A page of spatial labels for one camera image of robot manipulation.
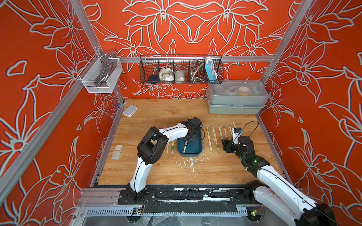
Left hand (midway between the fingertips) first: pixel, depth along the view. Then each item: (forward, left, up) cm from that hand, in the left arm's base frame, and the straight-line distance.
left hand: (191, 136), depth 97 cm
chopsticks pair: (0, -13, +1) cm, 13 cm away
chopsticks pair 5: (-7, -21, +21) cm, 30 cm away
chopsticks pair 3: (+6, -21, 0) cm, 22 cm away
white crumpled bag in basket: (+28, +19, +32) cm, 47 cm away
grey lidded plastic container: (+26, -32, +16) cm, 44 cm away
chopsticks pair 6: (+13, -33, 0) cm, 35 cm away
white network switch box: (+20, +49, +2) cm, 53 cm away
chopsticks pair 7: (-8, +12, 0) cm, 15 cm away
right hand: (-7, -20, +11) cm, 24 cm away
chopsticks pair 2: (-5, -18, 0) cm, 19 cm away
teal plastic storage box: (-11, -2, +3) cm, 11 cm away
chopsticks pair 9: (-4, +3, -1) cm, 5 cm away
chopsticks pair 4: (+4, -25, +1) cm, 25 cm away
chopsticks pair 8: (-26, +11, +34) cm, 44 cm away
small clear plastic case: (-15, +47, 0) cm, 50 cm away
